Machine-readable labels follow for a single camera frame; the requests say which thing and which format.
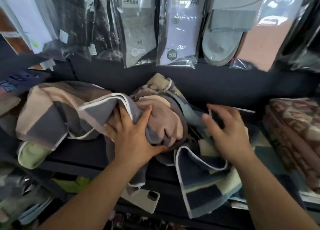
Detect grey smartphone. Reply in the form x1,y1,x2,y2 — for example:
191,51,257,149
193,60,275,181
120,187,160,214

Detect brown sock packet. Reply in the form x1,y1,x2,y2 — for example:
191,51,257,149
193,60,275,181
0,8,34,55

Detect blue green checked towel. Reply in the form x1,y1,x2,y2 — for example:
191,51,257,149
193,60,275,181
131,73,255,219

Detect person's right forearm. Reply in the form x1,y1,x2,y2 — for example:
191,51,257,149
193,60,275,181
231,153,320,230

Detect person's right hand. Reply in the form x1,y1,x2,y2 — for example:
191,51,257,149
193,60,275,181
202,104,254,164

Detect glossy black packet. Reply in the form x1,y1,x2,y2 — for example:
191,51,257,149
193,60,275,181
274,0,320,73

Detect person's left forearm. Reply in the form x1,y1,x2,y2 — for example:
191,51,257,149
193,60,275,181
37,160,150,230

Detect pink sock packet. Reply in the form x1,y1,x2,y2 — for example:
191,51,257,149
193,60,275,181
229,0,312,72

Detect stack of brown patterned towels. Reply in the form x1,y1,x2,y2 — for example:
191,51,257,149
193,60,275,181
261,98,320,196

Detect white packet with green label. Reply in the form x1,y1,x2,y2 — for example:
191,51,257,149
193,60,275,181
0,0,59,54

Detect beige grey striped towel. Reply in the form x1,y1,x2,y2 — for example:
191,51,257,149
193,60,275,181
15,81,188,195

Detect black display shelf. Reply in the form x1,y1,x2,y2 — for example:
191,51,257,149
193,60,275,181
0,53,320,230

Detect pile of clear plastic packets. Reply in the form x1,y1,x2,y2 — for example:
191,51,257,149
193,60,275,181
0,162,54,229

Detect grey insole packet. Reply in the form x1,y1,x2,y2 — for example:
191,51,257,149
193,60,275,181
201,0,267,67

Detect white sock packet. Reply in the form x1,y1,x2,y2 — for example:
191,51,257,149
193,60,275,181
156,0,207,69

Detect yellow green packet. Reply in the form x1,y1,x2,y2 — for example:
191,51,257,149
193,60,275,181
51,175,90,194

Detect blue purple packet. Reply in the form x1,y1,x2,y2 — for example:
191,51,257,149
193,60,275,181
0,71,43,94

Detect black sock packet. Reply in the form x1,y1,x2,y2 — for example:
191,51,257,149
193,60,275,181
44,0,123,62

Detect grey sock packet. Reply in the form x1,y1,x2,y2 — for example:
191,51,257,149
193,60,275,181
117,0,157,68

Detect person's left hand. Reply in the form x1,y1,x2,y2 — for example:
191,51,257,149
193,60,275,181
104,105,168,170

